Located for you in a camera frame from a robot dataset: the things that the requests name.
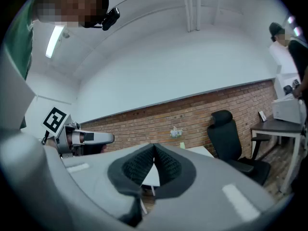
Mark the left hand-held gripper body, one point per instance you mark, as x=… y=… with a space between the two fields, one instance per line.
x=54 y=121

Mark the long ceiling light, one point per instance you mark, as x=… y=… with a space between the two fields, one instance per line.
x=54 y=42

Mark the light green vase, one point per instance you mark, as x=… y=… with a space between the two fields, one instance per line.
x=182 y=145

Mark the person's green shirt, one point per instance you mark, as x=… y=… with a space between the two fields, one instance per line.
x=19 y=44

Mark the round ceiling fixture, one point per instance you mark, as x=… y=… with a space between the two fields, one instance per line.
x=66 y=35

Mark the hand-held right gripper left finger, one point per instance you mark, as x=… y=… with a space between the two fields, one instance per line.
x=96 y=177

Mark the white ceiling pipe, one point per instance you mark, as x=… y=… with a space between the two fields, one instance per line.
x=197 y=6
x=188 y=6

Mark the dark desk white legs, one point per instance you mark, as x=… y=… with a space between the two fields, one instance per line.
x=276 y=127

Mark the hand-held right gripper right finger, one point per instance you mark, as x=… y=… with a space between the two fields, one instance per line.
x=204 y=189

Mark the white grey printer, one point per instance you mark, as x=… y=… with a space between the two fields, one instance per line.
x=286 y=109

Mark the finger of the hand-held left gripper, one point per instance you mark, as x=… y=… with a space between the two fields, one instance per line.
x=101 y=137

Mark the small black picture frame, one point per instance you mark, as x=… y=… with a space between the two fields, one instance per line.
x=262 y=116

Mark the black head-mounted camera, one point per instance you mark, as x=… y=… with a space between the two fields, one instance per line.
x=111 y=18

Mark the person's head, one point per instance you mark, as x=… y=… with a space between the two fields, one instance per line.
x=69 y=6

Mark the black office chair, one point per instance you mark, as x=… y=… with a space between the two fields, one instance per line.
x=223 y=133

